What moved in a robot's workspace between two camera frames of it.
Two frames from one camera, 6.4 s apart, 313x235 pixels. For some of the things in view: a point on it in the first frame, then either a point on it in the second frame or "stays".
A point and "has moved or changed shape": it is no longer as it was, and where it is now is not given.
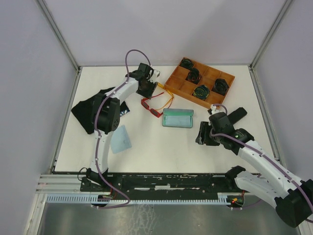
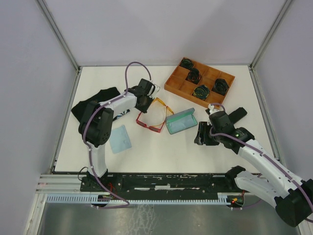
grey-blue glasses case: x=177 y=118 has moved or changed shape
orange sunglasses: x=164 y=88 → x=157 y=108
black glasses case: x=236 y=114 stays
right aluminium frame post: x=286 y=6 stays
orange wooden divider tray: x=201 y=83 stays
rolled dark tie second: x=193 y=76 stays
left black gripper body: x=148 y=89 → x=144 y=107
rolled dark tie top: x=187 y=63 stays
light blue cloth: x=120 y=140 stays
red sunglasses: x=152 y=111 → x=154 y=129
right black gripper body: x=206 y=128 stays
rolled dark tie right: x=220 y=86 stays
